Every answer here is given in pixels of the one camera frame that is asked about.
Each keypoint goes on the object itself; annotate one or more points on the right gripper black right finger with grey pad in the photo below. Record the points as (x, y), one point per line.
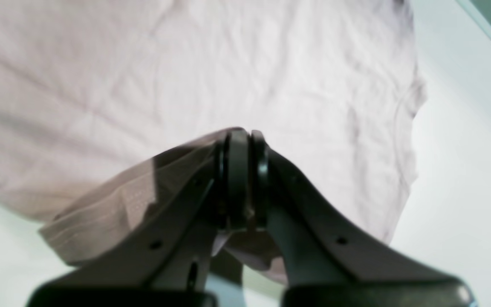
(329, 261)

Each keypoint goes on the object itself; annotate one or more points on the right gripper black left finger with grey pad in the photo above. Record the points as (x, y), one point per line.
(146, 238)

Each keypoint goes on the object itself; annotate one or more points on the mauve T-shirt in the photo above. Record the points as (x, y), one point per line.
(106, 105)

